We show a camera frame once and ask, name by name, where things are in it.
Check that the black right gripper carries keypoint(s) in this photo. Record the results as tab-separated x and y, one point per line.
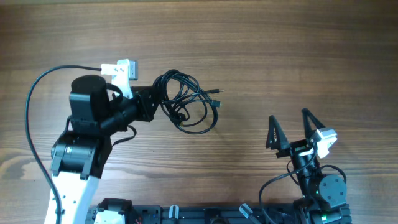
295	147

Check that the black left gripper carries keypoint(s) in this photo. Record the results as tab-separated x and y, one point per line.
146	103

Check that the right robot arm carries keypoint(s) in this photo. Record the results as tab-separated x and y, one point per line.
323	187

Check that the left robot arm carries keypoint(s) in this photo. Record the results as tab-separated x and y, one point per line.
79	155

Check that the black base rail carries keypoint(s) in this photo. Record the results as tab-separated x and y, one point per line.
112	210

